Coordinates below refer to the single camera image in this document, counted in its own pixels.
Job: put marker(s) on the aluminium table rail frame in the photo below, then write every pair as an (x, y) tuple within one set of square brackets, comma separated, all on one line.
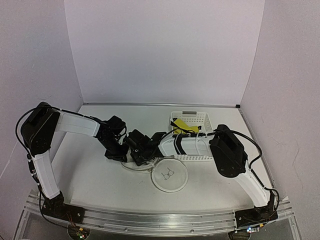
[(124, 202)]

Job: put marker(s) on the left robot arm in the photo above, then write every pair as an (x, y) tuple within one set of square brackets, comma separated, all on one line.
[(35, 131)]

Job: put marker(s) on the white perforated plastic basket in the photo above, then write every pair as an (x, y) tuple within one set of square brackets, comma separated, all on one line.
[(194, 118)]

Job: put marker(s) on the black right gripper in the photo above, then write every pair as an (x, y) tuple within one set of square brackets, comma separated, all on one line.
[(138, 161)]

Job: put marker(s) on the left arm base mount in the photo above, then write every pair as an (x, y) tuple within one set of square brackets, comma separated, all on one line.
[(58, 209)]

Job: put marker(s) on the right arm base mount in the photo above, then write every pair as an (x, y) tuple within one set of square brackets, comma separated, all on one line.
[(258, 215)]

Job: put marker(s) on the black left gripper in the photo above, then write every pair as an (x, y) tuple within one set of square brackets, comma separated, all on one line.
[(121, 157)]

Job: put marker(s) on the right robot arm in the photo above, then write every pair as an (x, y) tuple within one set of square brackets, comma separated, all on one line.
[(233, 154)]

